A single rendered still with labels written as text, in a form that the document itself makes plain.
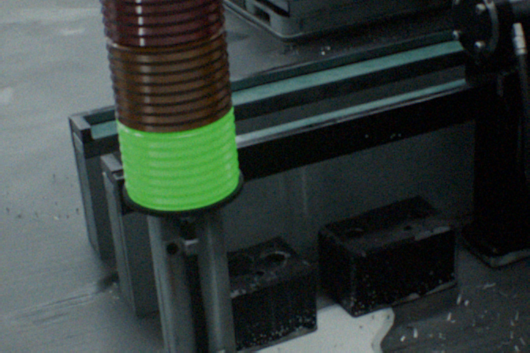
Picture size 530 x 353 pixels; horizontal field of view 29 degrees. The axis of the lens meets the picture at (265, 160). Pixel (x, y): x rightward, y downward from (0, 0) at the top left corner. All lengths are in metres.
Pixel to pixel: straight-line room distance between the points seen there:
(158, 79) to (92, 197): 0.43
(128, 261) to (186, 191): 0.32
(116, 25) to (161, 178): 0.08
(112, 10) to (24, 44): 1.03
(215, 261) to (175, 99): 0.11
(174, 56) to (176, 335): 0.17
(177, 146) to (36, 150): 0.68
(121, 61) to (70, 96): 0.81
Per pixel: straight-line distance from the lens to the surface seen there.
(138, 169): 0.52
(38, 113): 1.27
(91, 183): 0.91
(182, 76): 0.49
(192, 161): 0.51
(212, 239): 0.56
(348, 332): 0.82
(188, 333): 0.59
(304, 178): 0.87
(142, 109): 0.50
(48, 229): 1.01
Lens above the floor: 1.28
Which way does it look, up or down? 26 degrees down
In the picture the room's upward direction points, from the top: 4 degrees counter-clockwise
